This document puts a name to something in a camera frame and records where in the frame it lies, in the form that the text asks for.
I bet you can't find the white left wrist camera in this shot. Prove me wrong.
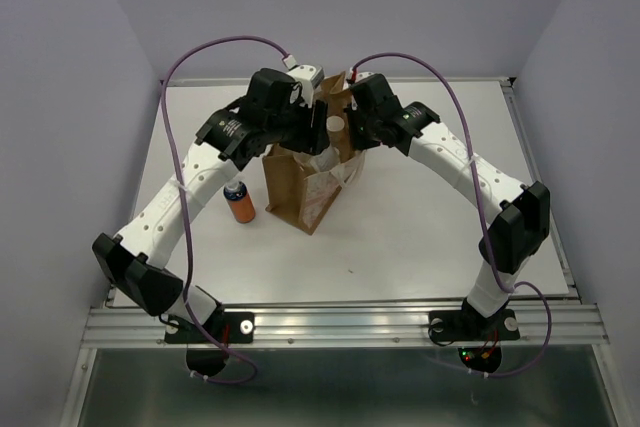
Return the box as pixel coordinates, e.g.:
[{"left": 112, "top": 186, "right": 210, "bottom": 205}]
[{"left": 282, "top": 54, "right": 325, "bottom": 107}]

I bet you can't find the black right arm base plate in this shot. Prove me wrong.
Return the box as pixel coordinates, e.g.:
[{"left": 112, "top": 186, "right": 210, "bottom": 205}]
[{"left": 427, "top": 309, "right": 521, "bottom": 344}]

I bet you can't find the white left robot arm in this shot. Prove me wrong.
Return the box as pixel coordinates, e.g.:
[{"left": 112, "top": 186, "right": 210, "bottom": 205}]
[{"left": 92, "top": 65, "right": 329, "bottom": 341}]

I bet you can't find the beige pump bottle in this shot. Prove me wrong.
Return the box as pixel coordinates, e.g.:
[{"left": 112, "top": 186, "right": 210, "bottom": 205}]
[{"left": 326, "top": 115, "right": 349, "bottom": 160}]

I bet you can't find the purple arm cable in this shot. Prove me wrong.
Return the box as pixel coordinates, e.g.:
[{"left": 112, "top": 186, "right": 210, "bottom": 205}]
[
  {"left": 349, "top": 52, "right": 554, "bottom": 380},
  {"left": 160, "top": 35, "right": 259, "bottom": 386}
]

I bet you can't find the aluminium mounting rail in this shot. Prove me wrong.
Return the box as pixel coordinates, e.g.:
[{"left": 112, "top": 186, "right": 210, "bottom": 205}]
[{"left": 81, "top": 299, "right": 609, "bottom": 349}]

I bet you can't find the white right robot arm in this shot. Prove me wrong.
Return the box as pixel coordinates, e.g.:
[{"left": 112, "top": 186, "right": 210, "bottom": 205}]
[{"left": 346, "top": 74, "right": 550, "bottom": 337}]

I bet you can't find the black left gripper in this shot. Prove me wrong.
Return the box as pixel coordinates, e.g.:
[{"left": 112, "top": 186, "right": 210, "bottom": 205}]
[{"left": 266, "top": 93, "right": 331, "bottom": 156}]

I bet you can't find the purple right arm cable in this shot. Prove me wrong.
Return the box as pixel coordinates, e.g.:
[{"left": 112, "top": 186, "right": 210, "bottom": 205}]
[{"left": 349, "top": 52, "right": 554, "bottom": 380}]

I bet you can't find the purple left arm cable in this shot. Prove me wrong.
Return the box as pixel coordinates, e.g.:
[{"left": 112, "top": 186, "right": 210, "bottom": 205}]
[{"left": 160, "top": 35, "right": 259, "bottom": 386}]

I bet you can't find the orange bottle blue cap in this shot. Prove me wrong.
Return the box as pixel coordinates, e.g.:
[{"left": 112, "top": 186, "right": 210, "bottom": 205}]
[{"left": 223, "top": 180, "right": 256, "bottom": 224}]

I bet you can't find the pink printed canvas bag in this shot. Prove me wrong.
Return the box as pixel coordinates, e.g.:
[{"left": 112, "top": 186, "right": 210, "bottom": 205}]
[{"left": 262, "top": 72, "right": 365, "bottom": 235}]

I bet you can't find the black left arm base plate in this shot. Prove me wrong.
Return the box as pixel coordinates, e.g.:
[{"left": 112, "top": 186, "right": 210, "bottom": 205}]
[{"left": 163, "top": 310, "right": 257, "bottom": 347}]

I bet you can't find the white square bottle black cap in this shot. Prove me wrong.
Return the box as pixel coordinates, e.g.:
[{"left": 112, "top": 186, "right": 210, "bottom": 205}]
[{"left": 309, "top": 146, "right": 340, "bottom": 172}]

